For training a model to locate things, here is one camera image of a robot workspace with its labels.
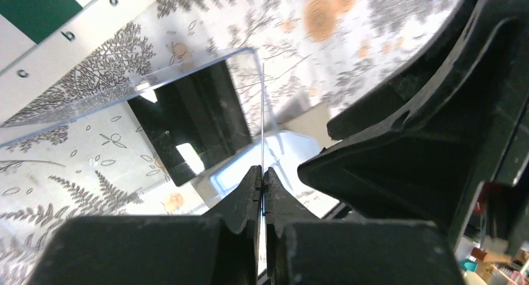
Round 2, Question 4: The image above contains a floral tablecloth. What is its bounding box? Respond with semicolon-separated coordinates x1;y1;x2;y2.
1;0;462;284

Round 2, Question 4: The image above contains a clear acrylic card box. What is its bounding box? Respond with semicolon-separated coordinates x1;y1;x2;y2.
1;48;278;186

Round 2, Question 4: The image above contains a beige leather card holder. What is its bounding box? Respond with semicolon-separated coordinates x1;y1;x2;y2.
191;103;339;218

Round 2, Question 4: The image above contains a black credit card stack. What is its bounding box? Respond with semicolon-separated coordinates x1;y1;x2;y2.
128;62;252;186

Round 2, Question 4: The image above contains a green white chessboard mat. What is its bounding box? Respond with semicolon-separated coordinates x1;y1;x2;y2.
1;0;156;122

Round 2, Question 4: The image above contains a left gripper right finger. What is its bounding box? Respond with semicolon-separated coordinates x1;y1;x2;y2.
263;168;464;284

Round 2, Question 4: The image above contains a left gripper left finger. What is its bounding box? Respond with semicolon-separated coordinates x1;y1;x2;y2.
28;166;262;284

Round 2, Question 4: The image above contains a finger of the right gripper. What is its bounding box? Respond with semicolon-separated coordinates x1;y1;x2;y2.
298;0;528;246

